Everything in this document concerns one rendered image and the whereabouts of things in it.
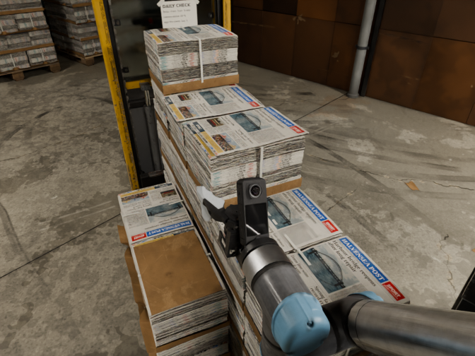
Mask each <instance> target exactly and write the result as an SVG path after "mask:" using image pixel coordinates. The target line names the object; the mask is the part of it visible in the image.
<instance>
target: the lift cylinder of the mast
mask: <svg viewBox="0 0 475 356"><path fill-rule="evenodd" d="M139 86H140V89H141V90H143V92H144V97H145V102H146V104H145V105H144V106H143V109H144V112H145V114H146V123H147V127H148V135H149V141H150V145H151V153H152V158H153V166H154V171H157V170H162V169H163V168H162V163H161V158H160V149H159V144H158V135H157V129H156V120H155V115H154V111H155V110H154V105H153V104H151V99H150V94H149V90H150V89H151V85H150V83H149V82H144V83H139Z"/></svg>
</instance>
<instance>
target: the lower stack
mask: <svg viewBox="0 0 475 356"><path fill-rule="evenodd" d="M118 201H119V205H120V208H121V212H120V213H121V216H122V220H123V223H124V229H125V232H126V234H127V239H128V242H129V247H130V250H131V255H132V258H133V260H134V265H135V268H136V271H137V272H136V273H138V277H139V283H140V286H141V292H142V295H143V300H144V304H145V307H146V312H147V315H148V320H149V324H150V327H151V332H152V335H153V340H154V344H155V347H156V348H158V347H160V346H163V345H166V344H168V343H171V342H174V341H176V340H179V339H182V338H186V337H187V336H191V335H194V334H196V333H200V332H202V331H206V330H209V329H210V328H213V327H216V326H218V325H221V324H224V323H225V322H227V321H228V320H227V317H228V311H229V310H228V298H227V290H226V288H225V285H224V283H223V281H222V279H221V277H220V275H219V273H218V271H217V269H216V267H215V265H214V263H213V261H212V260H211V253H208V252H207V249H206V247H205V245H204V243H203V241H202V239H201V237H200V235H199V233H198V231H197V229H196V228H195V226H194V224H193V222H192V220H191V218H190V216H189V213H188V212H187V209H186V208H185V206H184V201H183V200H181V198H180V196H179V194H178V192H177V190H176V188H175V185H174V184H173V182H167V183H164V184H158V185H155V186H150V187H146V188H142V189H137V190H134V191H129V192H126V193H123V194H118ZM182 201H183V203H182ZM191 230H194V232H195V234H196V236H197V238H198V240H199V242H200V244H201V246H202V248H203V250H204V252H205V254H206V256H207V258H208V260H209V263H210V264H211V267H212V269H213V271H214V273H215V274H216V277H217V279H218V281H219V283H220V284H221V287H222V288H223V289H222V290H221V291H218V292H215V293H213V294H210V295H207V296H205V297H202V298H199V299H196V300H193V301H191V302H188V303H185V304H182V305H180V306H177V307H174V308H172V309H168V310H166V311H162V312H161V313H158V314H155V315H153V316H151V311H150V308H149V305H148V300H147V297H146V293H145V290H144V286H143V282H142V279H141V274H140V271H139V267H138V263H137V260H136V256H135V253H134V248H133V247H137V246H140V245H143V244H148V243H150V242H154V241H157V240H160V239H165V238H167V237H171V236H174V235H178V234H181V233H184V232H188V231H191ZM209 255H210V257H209ZM228 338H229V337H228V326H226V327H223V328H220V329H218V330H216V331H213V332H210V333H207V334H206V335H203V336H200V337H198V338H195V339H193V340H190V341H187V342H185V343H182V344H180V345H177V346H175V347H172V348H169V349H167V350H164V351H162V352H158V353H156V354H157V356H221V355H224V354H226V353H228V344H229V342H228Z"/></svg>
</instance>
